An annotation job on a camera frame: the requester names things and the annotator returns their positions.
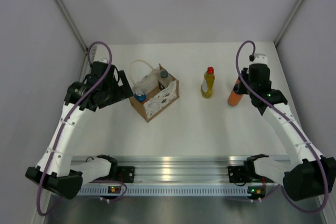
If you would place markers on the yellow dish soap bottle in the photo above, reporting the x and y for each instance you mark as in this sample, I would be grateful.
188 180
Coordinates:
208 82

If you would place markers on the right aluminium frame post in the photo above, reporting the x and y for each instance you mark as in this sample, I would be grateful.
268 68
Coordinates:
294 11

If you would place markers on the orange pump bottle navy top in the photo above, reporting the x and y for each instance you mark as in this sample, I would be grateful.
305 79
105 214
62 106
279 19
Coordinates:
235 97

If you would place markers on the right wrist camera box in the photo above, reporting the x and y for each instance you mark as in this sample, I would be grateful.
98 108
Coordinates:
258 59

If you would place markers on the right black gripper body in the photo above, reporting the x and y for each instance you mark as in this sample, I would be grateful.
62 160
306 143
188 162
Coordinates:
245 73

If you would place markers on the aluminium mounting rail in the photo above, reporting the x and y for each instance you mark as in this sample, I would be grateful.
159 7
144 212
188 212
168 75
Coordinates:
183 170

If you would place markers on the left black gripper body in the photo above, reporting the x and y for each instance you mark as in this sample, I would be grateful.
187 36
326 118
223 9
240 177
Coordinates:
114 93

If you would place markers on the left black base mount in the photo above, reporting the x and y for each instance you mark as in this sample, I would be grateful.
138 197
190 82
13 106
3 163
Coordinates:
126 174

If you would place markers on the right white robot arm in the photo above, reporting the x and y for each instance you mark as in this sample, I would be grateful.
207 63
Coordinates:
309 173

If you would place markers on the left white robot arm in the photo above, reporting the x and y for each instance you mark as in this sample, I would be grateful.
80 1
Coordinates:
54 172

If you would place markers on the left aluminium frame post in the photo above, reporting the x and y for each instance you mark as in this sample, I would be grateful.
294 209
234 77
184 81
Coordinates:
70 23

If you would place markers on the grey slotted cable duct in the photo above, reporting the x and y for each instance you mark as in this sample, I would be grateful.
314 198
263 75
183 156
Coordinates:
133 190

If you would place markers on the aluminium frame post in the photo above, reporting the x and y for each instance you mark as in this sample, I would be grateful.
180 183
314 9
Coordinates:
70 23
294 11

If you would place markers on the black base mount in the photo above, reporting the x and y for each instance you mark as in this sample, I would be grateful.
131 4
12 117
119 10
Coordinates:
126 174
237 175

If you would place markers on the clear square bottle dark cap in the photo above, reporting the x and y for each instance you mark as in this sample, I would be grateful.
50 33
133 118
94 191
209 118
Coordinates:
164 79

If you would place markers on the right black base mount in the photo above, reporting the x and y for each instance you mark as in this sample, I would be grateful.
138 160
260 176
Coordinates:
237 175

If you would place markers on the orange spray bottle blue top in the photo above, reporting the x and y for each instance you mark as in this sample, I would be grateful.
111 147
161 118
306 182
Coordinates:
140 96

